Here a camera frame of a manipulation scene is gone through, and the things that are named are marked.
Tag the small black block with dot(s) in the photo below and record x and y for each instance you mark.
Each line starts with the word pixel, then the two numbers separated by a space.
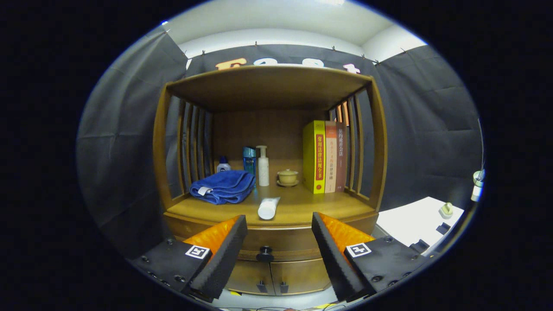
pixel 443 228
pixel 419 246

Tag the orange and white book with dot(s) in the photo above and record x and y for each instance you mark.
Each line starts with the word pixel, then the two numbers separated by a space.
pixel 330 164

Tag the yellow lidded teacup with saucer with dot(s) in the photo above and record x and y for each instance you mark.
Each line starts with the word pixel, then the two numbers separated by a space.
pixel 287 177

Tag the folded blue towel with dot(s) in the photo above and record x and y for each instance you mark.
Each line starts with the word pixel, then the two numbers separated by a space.
pixel 224 185

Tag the white tube with green print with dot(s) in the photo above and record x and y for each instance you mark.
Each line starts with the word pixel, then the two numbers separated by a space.
pixel 268 208

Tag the small cream object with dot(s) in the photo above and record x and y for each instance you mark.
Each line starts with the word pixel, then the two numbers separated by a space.
pixel 446 211

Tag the thick yellow book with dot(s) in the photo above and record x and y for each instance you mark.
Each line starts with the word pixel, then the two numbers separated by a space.
pixel 313 160

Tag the white cylindrical device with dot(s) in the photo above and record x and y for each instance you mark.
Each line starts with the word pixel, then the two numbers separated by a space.
pixel 477 185

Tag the brown book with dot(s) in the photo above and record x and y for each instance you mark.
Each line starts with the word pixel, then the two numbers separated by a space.
pixel 341 160

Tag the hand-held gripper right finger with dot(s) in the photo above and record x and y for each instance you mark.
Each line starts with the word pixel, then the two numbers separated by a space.
pixel 335 263

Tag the tall teal bottle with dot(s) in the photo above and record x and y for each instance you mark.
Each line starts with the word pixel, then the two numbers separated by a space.
pixel 249 160

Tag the white pump bottle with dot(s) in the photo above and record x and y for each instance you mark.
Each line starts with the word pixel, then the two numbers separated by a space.
pixel 263 170

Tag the wooden countertop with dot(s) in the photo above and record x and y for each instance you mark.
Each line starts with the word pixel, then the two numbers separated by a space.
pixel 302 207

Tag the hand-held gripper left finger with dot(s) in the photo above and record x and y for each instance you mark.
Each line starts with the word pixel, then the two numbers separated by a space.
pixel 224 259

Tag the small white blue-capped bottle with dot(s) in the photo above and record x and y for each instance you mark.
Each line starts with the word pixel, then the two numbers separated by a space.
pixel 223 167

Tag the white side table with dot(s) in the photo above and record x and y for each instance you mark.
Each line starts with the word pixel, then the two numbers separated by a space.
pixel 410 220

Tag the wooden cabinet with slatted sides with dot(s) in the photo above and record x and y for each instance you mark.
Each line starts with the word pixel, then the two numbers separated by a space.
pixel 268 86

